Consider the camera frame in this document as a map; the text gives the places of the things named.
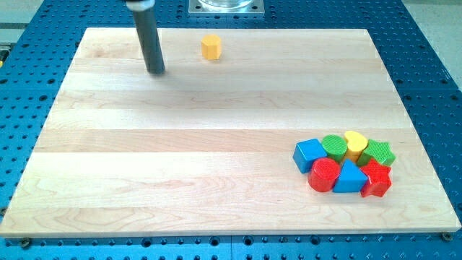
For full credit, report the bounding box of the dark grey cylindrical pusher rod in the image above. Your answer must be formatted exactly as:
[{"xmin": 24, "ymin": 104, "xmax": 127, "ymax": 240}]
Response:
[{"xmin": 126, "ymin": 0, "xmax": 165, "ymax": 74}]

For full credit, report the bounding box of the yellow hexagon block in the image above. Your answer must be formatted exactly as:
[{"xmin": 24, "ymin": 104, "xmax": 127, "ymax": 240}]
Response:
[{"xmin": 201, "ymin": 34, "xmax": 222, "ymax": 60}]

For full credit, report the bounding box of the yellow heart block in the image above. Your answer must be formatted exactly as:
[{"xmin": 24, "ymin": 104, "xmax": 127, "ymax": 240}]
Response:
[{"xmin": 344, "ymin": 130, "xmax": 368, "ymax": 163}]

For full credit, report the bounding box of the light wooden board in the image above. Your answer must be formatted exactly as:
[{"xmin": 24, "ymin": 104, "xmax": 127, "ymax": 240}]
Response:
[{"xmin": 1, "ymin": 28, "xmax": 461, "ymax": 238}]

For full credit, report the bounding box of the blue cube block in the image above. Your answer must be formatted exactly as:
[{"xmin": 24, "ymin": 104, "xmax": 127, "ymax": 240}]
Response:
[{"xmin": 292, "ymin": 139, "xmax": 327, "ymax": 174}]

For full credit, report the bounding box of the green cylinder block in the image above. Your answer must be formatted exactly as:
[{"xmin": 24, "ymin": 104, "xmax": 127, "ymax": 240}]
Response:
[{"xmin": 321, "ymin": 134, "xmax": 347, "ymax": 163}]

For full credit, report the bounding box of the red cylinder block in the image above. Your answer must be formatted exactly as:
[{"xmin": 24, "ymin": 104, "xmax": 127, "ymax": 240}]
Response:
[{"xmin": 308, "ymin": 157, "xmax": 341, "ymax": 192}]

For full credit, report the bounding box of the blue triangle block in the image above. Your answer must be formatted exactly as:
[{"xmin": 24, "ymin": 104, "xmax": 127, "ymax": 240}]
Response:
[{"xmin": 333, "ymin": 159, "xmax": 367, "ymax": 193}]

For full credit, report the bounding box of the green star block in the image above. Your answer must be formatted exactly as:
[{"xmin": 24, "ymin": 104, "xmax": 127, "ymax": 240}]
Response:
[{"xmin": 357, "ymin": 139, "xmax": 396, "ymax": 166}]

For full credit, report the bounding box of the red star block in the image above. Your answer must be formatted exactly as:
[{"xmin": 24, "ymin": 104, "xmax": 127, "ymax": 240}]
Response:
[{"xmin": 360, "ymin": 159, "xmax": 392, "ymax": 197}]

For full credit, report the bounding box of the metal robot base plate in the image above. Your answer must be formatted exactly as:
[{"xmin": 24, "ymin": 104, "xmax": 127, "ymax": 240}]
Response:
[{"xmin": 188, "ymin": 0, "xmax": 266, "ymax": 17}]

